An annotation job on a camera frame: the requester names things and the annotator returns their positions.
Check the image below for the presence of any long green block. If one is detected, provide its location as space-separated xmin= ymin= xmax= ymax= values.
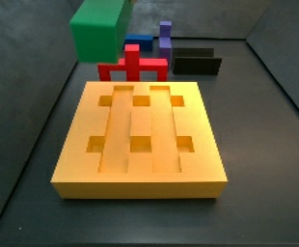
xmin=70 ymin=0 xmax=134 ymax=63

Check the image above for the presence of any red cross-shaped block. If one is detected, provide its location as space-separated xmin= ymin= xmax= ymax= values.
xmin=98 ymin=44 xmax=168 ymax=82

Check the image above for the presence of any long blue block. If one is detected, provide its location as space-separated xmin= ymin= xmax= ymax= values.
xmin=124 ymin=34 xmax=154 ymax=51

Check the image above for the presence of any purple cross-shaped block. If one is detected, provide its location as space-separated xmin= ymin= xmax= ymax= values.
xmin=159 ymin=21 xmax=171 ymax=61

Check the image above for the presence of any black angled bracket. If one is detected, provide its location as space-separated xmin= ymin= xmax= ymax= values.
xmin=171 ymin=48 xmax=222 ymax=75

